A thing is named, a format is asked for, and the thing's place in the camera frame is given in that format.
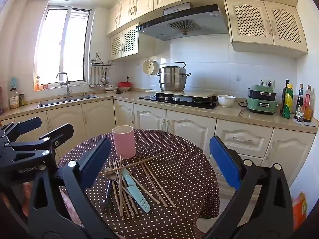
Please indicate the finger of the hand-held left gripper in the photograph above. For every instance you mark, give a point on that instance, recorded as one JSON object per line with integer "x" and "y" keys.
{"x": 62, "y": 133}
{"x": 28, "y": 127}

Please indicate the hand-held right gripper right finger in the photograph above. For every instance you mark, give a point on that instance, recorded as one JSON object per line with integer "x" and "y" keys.
{"x": 224, "y": 161}

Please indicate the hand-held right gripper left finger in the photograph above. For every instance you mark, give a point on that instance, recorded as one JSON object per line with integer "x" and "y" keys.
{"x": 96, "y": 163}

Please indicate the metal spoon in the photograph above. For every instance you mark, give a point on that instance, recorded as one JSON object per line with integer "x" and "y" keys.
{"x": 110, "y": 173}

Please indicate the pink ceramic cup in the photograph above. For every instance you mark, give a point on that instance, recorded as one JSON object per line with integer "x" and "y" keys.
{"x": 123, "y": 142}

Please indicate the teal knife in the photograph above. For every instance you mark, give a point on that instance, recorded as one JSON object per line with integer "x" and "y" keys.
{"x": 130, "y": 179}

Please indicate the pile of wooden chopsticks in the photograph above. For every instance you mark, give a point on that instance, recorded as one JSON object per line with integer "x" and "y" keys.
{"x": 147, "y": 176}

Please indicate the small dark jar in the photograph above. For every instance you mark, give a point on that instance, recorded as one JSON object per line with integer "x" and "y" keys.
{"x": 21, "y": 100}

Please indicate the clear bottle pale contents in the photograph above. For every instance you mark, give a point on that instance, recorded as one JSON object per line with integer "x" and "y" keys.
{"x": 14, "y": 99}

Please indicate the stainless steel sink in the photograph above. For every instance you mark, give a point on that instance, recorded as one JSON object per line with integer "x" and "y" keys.
{"x": 64, "y": 100}

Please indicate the orange bottle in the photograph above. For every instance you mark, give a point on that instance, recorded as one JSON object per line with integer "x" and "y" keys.
{"x": 37, "y": 84}

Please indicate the metal faucet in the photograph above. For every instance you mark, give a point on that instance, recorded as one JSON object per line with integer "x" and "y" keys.
{"x": 67, "y": 87}

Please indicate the teal card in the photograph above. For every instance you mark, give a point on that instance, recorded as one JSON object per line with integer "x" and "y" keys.
{"x": 14, "y": 82}

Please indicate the brown polka-dot tablecloth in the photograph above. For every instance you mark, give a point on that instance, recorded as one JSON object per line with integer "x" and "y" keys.
{"x": 179, "y": 179}

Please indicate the floral cloth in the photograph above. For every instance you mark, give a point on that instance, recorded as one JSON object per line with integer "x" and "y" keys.
{"x": 68, "y": 203}

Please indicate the thin brown chopsticks pair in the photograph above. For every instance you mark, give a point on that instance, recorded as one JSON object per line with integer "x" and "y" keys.
{"x": 241, "y": 112}

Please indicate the hanging metal ladle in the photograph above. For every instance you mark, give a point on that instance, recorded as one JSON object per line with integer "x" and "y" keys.
{"x": 92, "y": 85}
{"x": 99, "y": 86}

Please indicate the white dishes stack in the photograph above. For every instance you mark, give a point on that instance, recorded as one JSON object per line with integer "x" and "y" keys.
{"x": 111, "y": 88}

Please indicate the hanging metal skimmer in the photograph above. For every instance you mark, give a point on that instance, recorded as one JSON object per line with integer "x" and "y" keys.
{"x": 103, "y": 79}

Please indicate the hanging metal spatula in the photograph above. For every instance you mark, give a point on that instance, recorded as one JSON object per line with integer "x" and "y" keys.
{"x": 106, "y": 82}

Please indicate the cream base cabinets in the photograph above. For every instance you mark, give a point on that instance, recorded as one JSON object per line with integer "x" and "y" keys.
{"x": 149, "y": 119}

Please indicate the green electric cooker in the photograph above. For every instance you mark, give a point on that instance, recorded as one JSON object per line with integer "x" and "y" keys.
{"x": 261, "y": 102}

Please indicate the black glass gas stove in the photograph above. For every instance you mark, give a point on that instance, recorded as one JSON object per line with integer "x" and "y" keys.
{"x": 179, "y": 100}

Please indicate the white patterned bowl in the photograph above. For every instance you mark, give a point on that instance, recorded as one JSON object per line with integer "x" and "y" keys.
{"x": 124, "y": 89}

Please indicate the red plastic lid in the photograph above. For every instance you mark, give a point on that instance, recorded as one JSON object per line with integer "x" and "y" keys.
{"x": 125, "y": 84}

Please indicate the white framed window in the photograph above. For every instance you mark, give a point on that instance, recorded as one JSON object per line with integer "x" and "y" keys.
{"x": 62, "y": 47}

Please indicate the green yellow bottle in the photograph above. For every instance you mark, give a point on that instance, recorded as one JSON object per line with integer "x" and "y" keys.
{"x": 288, "y": 102}

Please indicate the orange plastic bag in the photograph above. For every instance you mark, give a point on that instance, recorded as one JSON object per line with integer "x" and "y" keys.
{"x": 299, "y": 209}

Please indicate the small dark bottle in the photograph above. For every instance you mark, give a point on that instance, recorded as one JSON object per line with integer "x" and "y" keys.
{"x": 301, "y": 115}

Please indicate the dark sauce bottle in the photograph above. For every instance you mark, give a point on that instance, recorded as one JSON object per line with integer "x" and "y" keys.
{"x": 299, "y": 102}

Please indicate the stainless steel steamer pot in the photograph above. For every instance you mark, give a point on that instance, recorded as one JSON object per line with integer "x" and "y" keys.
{"x": 174, "y": 79}

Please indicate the dark oil bottle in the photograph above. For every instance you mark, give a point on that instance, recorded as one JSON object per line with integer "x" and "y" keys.
{"x": 287, "y": 82}

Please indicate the amber bottle red cap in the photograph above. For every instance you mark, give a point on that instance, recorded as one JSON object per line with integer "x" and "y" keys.
{"x": 308, "y": 104}

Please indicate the cream perforated colander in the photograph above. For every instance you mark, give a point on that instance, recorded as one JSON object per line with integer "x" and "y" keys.
{"x": 149, "y": 67}

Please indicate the narrow lattice door cabinet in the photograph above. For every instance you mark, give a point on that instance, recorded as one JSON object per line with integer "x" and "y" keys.
{"x": 124, "y": 43}

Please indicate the wide lattice door cabinet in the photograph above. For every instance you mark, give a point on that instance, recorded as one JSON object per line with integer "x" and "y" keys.
{"x": 264, "y": 25}

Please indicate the grey range hood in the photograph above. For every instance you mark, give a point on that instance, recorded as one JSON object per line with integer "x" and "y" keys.
{"x": 199, "y": 17}

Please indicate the metal wall utensil rack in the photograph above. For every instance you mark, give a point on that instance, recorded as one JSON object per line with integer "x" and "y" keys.
{"x": 102, "y": 62}

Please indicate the double wall outlet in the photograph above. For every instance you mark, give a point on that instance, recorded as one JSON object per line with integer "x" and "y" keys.
{"x": 266, "y": 82}

